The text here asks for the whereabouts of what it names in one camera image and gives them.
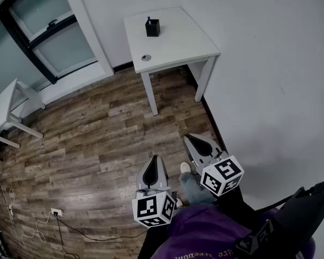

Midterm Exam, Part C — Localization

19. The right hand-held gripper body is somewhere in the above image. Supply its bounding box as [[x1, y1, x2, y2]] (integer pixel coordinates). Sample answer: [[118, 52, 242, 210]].
[[196, 151, 245, 197]]

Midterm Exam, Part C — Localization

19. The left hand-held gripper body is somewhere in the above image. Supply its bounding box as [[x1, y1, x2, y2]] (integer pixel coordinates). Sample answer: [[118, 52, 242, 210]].
[[132, 187, 177, 228]]

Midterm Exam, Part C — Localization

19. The black square pen holder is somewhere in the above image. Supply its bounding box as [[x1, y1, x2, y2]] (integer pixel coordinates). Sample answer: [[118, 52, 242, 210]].
[[145, 19, 160, 38]]

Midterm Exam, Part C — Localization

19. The person's left forearm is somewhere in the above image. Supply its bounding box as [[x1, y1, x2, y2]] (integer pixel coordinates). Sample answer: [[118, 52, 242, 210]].
[[145, 224, 173, 259]]

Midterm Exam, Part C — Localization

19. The person's right forearm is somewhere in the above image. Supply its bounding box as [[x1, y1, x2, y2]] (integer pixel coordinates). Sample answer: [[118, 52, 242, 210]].
[[214, 183, 260, 215]]

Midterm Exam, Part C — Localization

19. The person's blue jeans leg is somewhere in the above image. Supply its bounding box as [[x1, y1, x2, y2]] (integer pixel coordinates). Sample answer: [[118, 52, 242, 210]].
[[178, 171, 215, 207]]

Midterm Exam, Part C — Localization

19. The person's purple shirt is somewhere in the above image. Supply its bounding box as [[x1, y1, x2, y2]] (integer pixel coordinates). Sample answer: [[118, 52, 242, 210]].
[[151, 203, 316, 259]]

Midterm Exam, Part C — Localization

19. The white square table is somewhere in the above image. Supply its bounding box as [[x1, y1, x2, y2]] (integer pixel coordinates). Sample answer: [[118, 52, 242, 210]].
[[123, 6, 221, 116]]

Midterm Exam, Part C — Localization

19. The white window ledge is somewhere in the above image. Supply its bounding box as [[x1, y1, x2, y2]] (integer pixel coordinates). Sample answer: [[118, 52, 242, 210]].
[[37, 60, 114, 110]]

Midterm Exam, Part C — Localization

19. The black framed window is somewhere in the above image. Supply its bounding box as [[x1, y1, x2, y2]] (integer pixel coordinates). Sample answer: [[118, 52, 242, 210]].
[[0, 0, 99, 86]]

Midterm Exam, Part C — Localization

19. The small white side table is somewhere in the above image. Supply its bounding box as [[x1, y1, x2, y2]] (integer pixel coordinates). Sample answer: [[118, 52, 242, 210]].
[[0, 78, 44, 149]]

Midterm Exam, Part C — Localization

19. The black floor cable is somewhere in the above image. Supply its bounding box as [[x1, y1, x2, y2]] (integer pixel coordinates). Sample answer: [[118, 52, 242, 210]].
[[55, 214, 150, 259]]

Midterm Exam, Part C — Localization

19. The white floor cable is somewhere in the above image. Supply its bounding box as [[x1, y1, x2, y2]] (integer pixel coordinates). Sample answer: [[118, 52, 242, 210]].
[[0, 176, 55, 251]]

